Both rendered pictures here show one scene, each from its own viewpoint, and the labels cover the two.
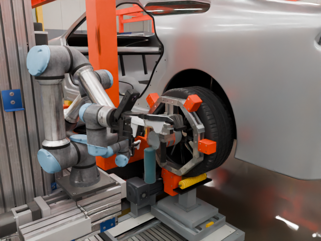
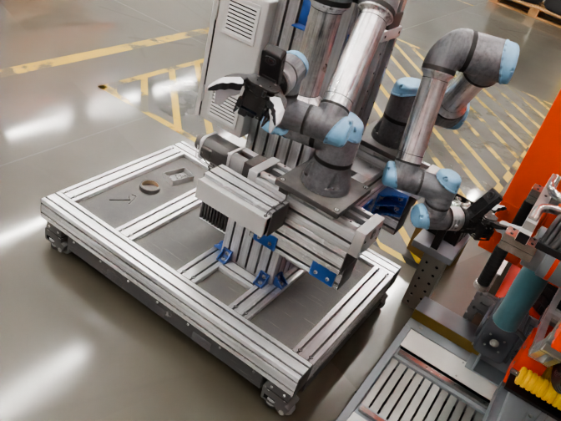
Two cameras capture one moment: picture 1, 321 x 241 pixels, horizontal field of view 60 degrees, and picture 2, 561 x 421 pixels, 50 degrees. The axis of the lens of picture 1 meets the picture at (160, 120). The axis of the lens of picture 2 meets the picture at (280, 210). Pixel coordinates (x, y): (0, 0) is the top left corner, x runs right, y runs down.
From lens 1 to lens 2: 1.15 m
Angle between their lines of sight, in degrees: 61
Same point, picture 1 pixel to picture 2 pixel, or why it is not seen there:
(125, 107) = (262, 68)
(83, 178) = (309, 173)
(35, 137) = not seen: hidden behind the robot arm
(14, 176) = not seen: hidden behind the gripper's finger
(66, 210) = (270, 193)
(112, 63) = not seen: outside the picture
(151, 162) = (519, 289)
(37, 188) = (291, 152)
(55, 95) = (314, 27)
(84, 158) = (322, 147)
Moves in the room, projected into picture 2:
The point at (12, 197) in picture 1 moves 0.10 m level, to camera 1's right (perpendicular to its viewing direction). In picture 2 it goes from (264, 139) to (271, 155)
